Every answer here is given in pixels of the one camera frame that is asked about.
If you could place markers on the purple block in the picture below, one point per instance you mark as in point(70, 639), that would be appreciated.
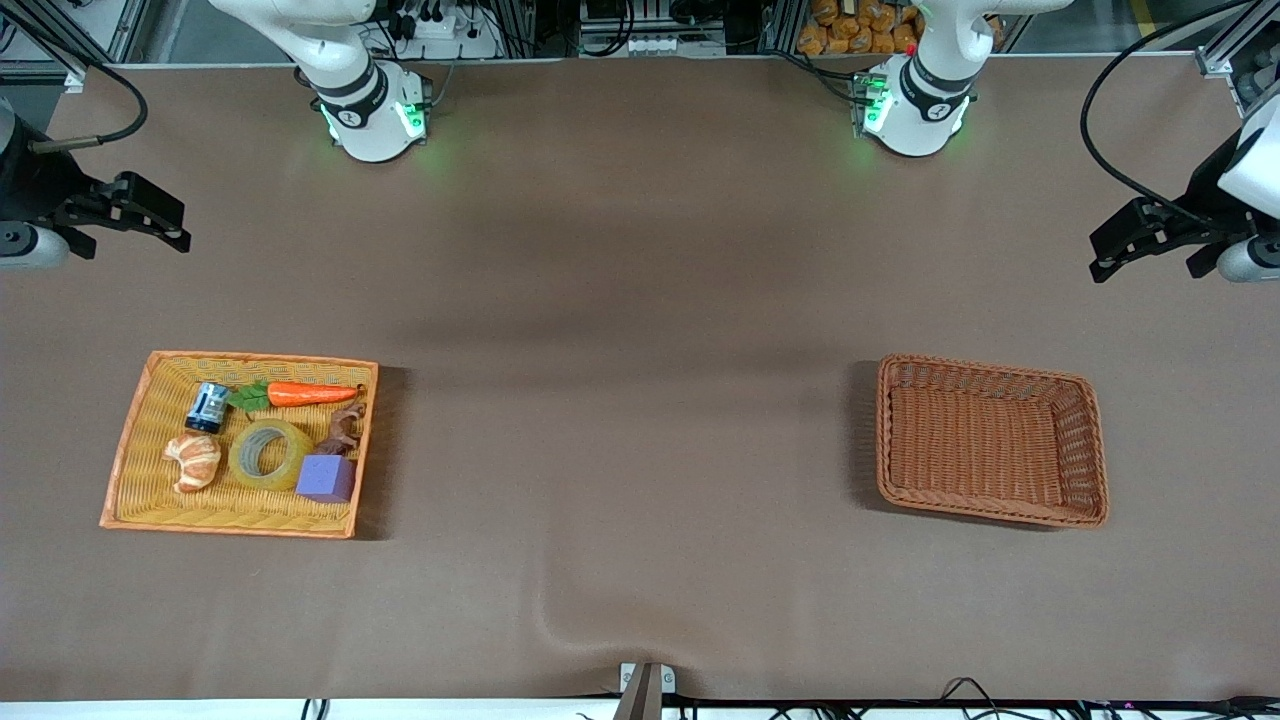
point(325, 478)

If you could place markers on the yellow clear tape roll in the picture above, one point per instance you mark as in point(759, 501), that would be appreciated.
point(242, 458)

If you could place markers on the metal table clamp bracket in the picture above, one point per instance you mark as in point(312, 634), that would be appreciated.
point(647, 690)

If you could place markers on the small blue silver can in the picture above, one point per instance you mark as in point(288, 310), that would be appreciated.
point(208, 408)

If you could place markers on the orange toy carrot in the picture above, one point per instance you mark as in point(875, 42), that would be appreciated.
point(305, 394)

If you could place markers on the brown toy figure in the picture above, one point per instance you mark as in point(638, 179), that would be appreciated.
point(343, 432)

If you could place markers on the white multi-socket strip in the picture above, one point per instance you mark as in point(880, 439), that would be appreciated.
point(672, 45)

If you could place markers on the brown wicker basket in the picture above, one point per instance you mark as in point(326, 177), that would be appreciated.
point(975, 440)

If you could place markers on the toy croissant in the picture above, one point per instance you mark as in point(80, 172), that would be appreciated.
point(192, 463)

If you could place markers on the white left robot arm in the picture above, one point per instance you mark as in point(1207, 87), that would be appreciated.
point(925, 120)

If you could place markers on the bag of orange snacks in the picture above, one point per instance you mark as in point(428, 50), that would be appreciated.
point(860, 25)

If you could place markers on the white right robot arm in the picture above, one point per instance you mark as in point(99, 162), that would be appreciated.
point(370, 120)

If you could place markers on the orange-rimmed yellow wicker tray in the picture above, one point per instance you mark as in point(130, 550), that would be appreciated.
point(150, 500)

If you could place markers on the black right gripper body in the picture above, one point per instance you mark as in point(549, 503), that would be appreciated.
point(38, 185)

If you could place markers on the aluminium frame profile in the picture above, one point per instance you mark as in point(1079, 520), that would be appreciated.
point(1225, 50)
point(110, 30)

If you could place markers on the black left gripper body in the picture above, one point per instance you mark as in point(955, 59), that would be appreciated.
point(1206, 207)

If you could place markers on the white power strip with plugs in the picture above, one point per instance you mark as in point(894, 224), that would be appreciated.
point(450, 35)

